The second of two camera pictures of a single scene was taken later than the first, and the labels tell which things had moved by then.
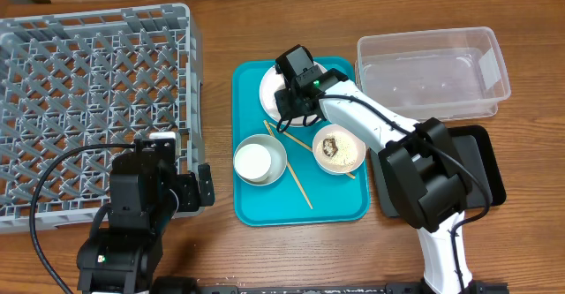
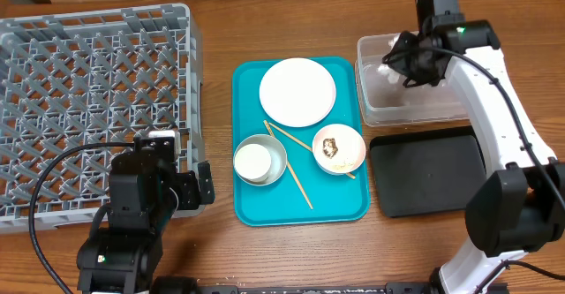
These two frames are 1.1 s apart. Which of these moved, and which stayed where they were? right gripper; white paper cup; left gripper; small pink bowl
Moved: right gripper
Stayed: small pink bowl; white paper cup; left gripper
